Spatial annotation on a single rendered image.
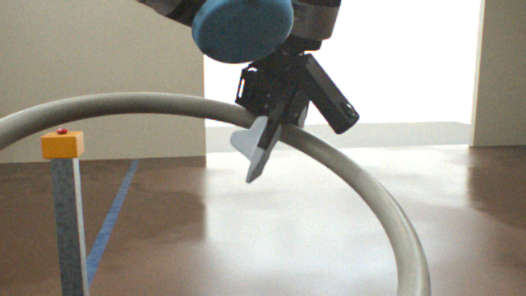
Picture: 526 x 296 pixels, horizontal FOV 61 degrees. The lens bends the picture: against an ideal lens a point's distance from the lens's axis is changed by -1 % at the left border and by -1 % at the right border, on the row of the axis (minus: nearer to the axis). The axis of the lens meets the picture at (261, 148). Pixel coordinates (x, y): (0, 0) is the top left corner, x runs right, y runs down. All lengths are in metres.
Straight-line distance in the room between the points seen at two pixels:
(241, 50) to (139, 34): 6.27
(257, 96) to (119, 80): 6.10
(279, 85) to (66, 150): 1.22
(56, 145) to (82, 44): 5.09
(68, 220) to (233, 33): 1.47
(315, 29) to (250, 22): 0.19
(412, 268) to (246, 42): 0.26
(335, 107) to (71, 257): 1.43
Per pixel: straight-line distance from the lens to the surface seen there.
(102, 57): 6.72
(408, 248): 0.49
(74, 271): 1.88
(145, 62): 6.66
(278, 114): 0.59
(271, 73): 0.62
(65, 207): 1.80
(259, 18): 0.40
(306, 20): 0.56
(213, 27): 0.39
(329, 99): 0.58
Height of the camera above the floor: 1.32
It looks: 10 degrees down
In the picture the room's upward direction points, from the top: straight up
